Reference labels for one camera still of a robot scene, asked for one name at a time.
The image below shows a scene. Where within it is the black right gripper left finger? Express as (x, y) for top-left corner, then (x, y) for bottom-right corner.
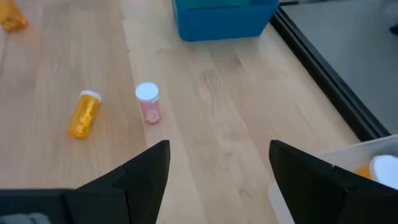
(65, 139), (171, 224)

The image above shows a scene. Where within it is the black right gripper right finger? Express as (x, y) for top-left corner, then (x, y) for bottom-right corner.
(269, 139), (398, 224)

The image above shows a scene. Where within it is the large orange pill bottle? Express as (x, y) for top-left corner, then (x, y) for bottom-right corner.
(0, 0), (29, 32)
(354, 154), (398, 190)

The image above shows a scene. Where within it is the small pink pill bottle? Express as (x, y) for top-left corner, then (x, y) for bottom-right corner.
(134, 82), (162, 126)

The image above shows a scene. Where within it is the small orange pill bottle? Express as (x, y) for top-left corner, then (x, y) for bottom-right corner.
(67, 90), (102, 140)

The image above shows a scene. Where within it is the clear plastic bin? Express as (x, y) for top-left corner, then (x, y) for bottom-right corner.
(267, 134), (398, 224)

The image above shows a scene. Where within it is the blue plastic bin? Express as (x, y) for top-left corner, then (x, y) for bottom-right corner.
(172, 0), (280, 42)

